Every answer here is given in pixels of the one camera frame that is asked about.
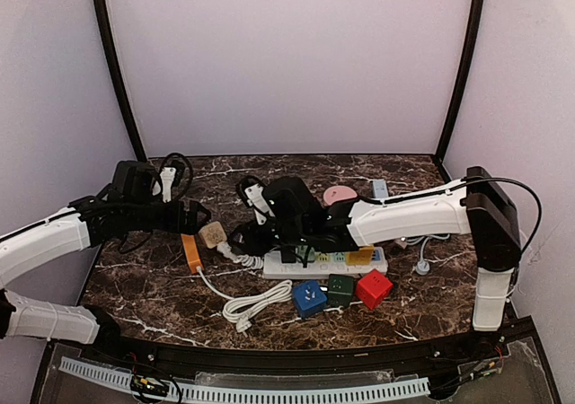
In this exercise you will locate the beige cube socket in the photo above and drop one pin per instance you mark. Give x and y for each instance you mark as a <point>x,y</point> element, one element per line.
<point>212,234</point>

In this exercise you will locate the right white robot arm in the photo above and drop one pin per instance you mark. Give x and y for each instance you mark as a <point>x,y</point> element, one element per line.
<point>474,205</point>

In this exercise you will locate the grey blue power strip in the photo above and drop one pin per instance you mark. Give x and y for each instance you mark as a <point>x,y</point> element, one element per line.
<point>379,189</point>

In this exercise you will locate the dark green cube socket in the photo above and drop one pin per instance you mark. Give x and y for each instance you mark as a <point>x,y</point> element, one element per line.
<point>340,290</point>

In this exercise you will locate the blue cube socket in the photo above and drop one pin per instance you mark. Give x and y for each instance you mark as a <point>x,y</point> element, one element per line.
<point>309,299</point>

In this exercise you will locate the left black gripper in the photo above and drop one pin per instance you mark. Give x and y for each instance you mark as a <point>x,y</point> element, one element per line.
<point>187,217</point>

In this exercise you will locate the yellow cube socket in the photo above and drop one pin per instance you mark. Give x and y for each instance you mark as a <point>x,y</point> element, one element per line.
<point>361,257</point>

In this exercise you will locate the right black frame post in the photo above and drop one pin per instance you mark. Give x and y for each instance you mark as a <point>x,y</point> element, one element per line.
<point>463,70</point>

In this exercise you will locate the red cube socket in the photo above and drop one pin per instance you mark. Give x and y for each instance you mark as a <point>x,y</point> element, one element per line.
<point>373,288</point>

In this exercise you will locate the white power strip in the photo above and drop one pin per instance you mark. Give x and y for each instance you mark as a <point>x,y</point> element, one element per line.
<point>274,269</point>

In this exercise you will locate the left black frame post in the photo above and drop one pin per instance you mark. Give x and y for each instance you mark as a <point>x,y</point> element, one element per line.
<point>112,60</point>

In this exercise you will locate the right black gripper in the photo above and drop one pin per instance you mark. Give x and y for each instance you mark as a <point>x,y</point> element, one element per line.
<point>257,236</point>

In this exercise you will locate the white slotted cable duct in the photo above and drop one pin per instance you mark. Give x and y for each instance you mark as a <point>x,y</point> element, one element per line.
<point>188,392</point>

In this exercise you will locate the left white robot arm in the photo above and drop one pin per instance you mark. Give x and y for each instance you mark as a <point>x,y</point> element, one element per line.
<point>86,223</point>

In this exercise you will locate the pink plug adapter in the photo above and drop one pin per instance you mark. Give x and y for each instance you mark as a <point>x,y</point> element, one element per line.
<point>338,193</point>

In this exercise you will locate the orange power strip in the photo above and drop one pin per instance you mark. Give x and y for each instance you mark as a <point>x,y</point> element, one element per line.
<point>191,253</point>

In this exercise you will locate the black frame post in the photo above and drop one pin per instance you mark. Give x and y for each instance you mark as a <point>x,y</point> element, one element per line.
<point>112,60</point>
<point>463,70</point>

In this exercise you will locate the mint green cube adapter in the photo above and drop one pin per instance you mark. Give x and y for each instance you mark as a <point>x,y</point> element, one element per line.
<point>317,256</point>

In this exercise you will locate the black charger plug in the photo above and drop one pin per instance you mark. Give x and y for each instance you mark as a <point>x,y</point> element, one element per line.
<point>288,255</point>

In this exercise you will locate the small circuit board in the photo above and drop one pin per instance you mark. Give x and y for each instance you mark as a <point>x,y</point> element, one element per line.
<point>149,386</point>

